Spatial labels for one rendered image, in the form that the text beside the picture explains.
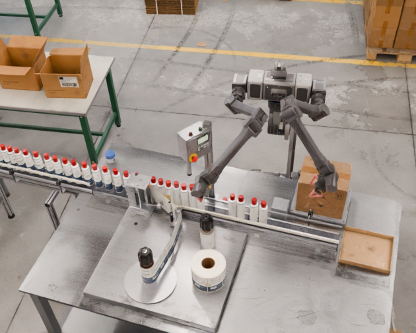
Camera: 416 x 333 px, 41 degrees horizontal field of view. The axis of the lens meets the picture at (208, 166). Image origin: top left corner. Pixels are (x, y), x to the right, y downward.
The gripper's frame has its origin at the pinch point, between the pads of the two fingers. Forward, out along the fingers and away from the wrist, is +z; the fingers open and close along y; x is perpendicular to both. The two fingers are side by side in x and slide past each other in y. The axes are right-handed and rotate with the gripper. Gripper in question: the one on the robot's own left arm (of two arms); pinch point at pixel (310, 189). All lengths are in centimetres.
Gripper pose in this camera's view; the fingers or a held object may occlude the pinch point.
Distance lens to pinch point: 333.9
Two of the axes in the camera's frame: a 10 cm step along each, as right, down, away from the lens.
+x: 7.9, 5.0, 3.5
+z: -5.9, 4.7, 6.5
